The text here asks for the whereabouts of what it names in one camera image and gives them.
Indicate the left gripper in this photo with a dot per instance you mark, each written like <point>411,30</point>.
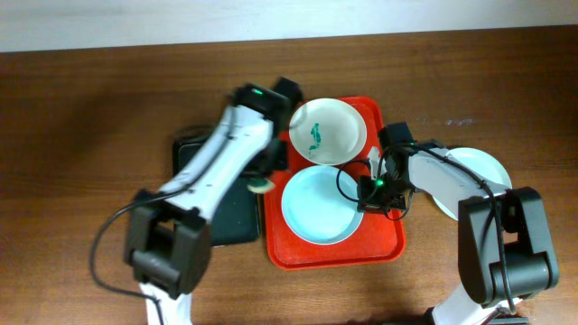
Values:
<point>261,171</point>

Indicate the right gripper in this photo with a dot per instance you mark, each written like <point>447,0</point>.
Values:
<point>370,202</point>

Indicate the white plate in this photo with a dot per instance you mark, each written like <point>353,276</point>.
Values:
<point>327,131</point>

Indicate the light blue plate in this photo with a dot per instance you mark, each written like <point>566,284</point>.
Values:
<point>318,205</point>

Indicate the green yellow sponge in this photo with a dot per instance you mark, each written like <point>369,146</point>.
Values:
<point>260,185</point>

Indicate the mint green plate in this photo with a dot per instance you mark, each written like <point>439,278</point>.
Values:
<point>478,167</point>

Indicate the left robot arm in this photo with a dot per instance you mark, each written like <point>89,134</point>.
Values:
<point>168,236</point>

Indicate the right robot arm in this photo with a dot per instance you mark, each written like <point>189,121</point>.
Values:
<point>505,249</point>

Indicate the red plastic tray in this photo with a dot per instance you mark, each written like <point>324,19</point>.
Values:
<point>378,239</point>

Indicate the black plastic tray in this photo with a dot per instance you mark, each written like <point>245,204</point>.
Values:
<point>236,220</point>

